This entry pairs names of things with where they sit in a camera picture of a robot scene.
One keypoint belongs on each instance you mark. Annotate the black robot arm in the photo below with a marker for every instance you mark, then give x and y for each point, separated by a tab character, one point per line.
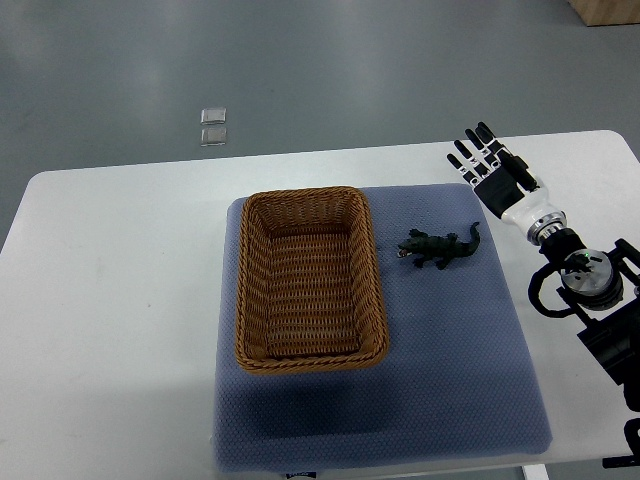
592	287

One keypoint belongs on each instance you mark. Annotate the blue padded mat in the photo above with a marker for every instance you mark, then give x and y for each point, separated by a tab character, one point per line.
457	381

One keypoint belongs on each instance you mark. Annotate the brown wicker basket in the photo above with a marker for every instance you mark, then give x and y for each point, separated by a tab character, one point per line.
309	293

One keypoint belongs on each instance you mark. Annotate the wooden box corner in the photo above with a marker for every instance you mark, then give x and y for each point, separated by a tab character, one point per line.
607	12

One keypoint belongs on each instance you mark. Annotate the upper metal floor plate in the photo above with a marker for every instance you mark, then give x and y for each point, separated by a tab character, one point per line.
213	115

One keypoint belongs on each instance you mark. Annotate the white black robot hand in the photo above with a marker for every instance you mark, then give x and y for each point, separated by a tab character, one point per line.
504	184

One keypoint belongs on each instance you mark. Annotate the dark toy crocodile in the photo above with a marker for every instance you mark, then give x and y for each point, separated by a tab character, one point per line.
439	249

